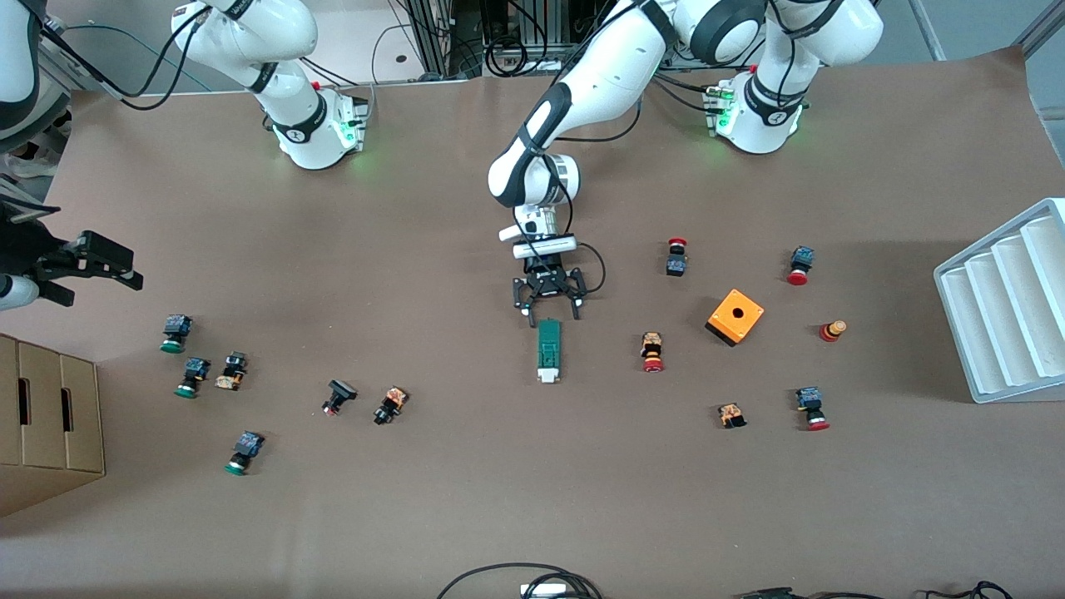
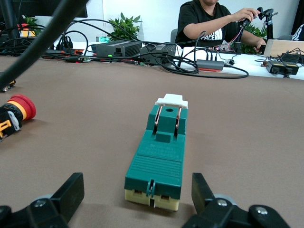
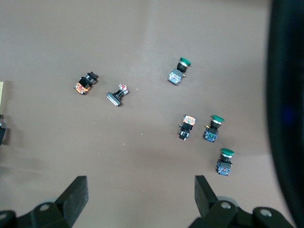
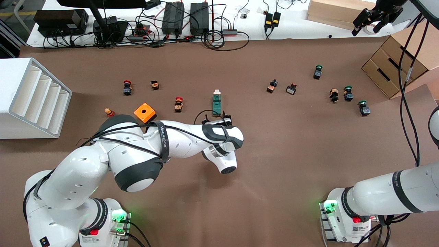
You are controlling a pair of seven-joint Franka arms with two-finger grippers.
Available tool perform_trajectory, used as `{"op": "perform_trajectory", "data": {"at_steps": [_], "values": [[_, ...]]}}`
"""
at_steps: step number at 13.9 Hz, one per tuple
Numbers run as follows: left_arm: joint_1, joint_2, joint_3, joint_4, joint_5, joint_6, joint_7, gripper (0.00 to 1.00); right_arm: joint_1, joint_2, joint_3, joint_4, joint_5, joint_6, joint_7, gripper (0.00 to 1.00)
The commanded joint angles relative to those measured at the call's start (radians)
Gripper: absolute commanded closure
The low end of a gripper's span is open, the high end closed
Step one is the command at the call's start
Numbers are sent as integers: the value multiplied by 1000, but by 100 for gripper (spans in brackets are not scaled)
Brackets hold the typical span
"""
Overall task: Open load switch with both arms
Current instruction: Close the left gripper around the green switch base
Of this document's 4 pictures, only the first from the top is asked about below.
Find green load switch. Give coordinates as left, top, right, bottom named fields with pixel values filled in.
left=536, top=319, right=563, bottom=384

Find green mushroom button blue block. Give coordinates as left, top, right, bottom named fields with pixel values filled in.
left=224, top=430, right=266, bottom=477
left=174, top=357, right=211, bottom=399
left=160, top=314, right=194, bottom=354

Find brown cardboard box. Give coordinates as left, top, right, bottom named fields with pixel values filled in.
left=0, top=333, right=107, bottom=518

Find grey chair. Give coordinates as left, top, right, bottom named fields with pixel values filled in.
left=0, top=79, right=73, bottom=163

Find aluminium profile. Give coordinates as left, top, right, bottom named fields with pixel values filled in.
left=1019, top=0, right=1065, bottom=55
left=37, top=12, right=113, bottom=94

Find black square button red base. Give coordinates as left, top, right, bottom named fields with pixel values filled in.
left=322, top=379, right=359, bottom=417

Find white ribbed tray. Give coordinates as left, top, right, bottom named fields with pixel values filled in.
left=934, top=197, right=1065, bottom=405

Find grey metal strip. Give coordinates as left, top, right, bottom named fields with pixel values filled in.
left=907, top=0, right=947, bottom=61

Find orange button enclosure box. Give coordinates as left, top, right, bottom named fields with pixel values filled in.
left=706, top=289, right=765, bottom=348

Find black selector switch orange block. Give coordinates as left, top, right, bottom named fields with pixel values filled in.
left=373, top=386, right=409, bottom=427

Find thin teal cable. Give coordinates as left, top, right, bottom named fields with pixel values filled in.
left=62, top=23, right=213, bottom=92

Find tangled black cables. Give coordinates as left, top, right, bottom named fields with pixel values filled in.
left=483, top=0, right=754, bottom=77

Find aluminium frame rack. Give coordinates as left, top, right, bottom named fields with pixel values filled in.
left=399, top=0, right=750, bottom=80

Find black cable loop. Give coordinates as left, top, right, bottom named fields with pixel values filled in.
left=436, top=562, right=603, bottom=599

